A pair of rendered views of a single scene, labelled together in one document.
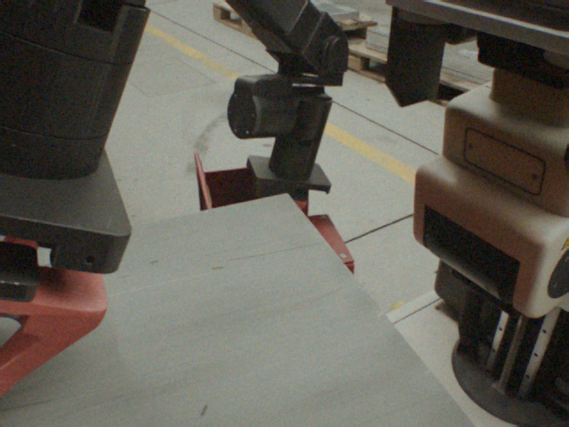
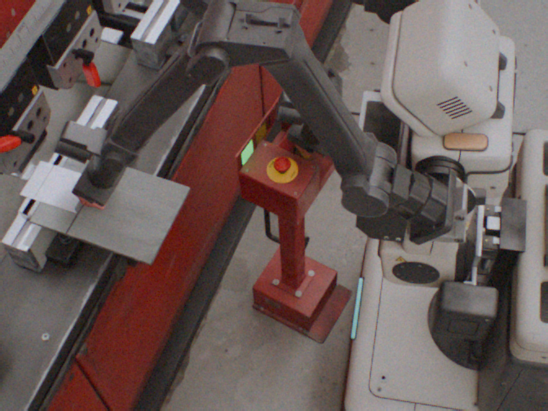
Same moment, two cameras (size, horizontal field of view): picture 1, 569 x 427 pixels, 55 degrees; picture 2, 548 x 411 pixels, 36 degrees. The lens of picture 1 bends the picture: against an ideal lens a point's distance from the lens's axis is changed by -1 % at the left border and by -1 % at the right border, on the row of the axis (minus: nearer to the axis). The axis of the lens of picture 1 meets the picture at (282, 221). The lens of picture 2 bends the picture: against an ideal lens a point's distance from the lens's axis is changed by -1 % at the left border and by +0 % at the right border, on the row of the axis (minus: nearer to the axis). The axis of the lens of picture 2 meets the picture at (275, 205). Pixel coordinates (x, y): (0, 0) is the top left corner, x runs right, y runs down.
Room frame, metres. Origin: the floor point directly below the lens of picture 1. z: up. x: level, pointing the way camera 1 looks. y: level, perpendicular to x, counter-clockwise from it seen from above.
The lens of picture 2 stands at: (-0.21, -0.78, 2.41)
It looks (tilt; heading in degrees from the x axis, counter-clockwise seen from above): 59 degrees down; 47
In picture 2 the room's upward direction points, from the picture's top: 4 degrees counter-clockwise
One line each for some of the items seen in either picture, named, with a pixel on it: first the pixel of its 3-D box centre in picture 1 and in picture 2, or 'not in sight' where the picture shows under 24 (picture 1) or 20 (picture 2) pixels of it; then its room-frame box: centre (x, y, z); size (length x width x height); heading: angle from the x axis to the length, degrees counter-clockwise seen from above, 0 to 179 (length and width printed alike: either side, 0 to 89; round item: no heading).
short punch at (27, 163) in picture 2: not in sight; (26, 144); (0.10, 0.22, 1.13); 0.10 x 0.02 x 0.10; 22
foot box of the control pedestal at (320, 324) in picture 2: not in sight; (302, 291); (0.59, -0.01, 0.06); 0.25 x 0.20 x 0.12; 103
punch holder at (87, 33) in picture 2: not in sight; (55, 31); (0.26, 0.29, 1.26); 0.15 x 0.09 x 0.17; 22
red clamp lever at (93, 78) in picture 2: not in sight; (86, 68); (0.26, 0.22, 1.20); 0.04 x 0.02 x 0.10; 112
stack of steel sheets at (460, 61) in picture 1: (460, 48); not in sight; (3.33, -1.07, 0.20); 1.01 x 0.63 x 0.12; 37
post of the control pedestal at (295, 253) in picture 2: not in sight; (292, 235); (0.58, 0.02, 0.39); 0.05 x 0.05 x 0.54; 13
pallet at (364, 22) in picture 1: (290, 19); not in sight; (4.57, -0.06, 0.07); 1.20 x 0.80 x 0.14; 31
